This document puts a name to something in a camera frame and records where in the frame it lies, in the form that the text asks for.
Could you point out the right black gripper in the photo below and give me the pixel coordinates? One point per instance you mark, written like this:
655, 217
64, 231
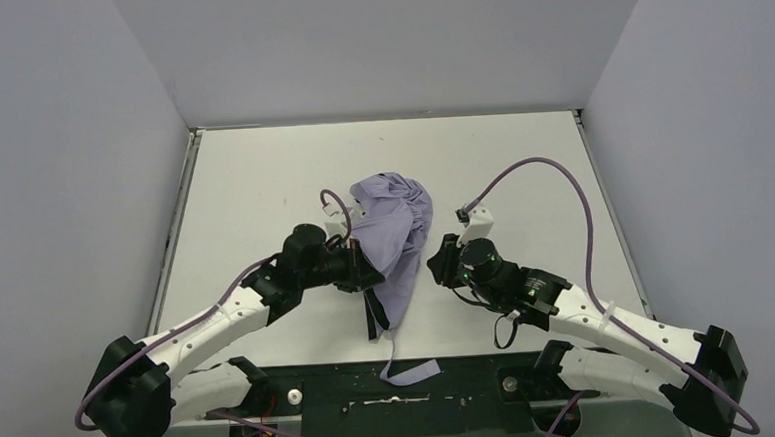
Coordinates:
447, 264

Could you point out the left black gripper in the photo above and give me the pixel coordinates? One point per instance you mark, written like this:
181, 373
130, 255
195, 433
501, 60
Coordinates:
355, 266

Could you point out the black and lavender folding umbrella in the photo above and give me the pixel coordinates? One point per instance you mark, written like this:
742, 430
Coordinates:
396, 217

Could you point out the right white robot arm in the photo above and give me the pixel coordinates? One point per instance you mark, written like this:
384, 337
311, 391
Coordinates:
698, 375

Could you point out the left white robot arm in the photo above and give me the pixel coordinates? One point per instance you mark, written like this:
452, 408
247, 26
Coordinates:
140, 389

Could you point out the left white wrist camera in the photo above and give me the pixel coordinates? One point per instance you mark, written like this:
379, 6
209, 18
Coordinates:
339, 219

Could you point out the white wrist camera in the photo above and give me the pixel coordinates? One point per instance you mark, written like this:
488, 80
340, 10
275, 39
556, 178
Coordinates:
476, 221
339, 219

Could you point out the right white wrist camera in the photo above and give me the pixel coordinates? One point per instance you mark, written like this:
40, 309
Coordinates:
476, 221

